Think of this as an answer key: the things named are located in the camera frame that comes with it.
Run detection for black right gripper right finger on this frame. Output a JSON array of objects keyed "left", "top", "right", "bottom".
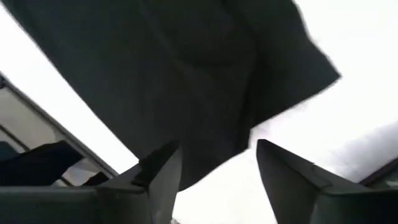
[{"left": 256, "top": 139, "right": 398, "bottom": 224}]

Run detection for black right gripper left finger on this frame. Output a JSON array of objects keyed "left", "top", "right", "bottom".
[{"left": 0, "top": 139, "right": 183, "bottom": 224}]

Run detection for black garment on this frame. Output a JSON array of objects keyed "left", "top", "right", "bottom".
[{"left": 0, "top": 0, "right": 342, "bottom": 191}]

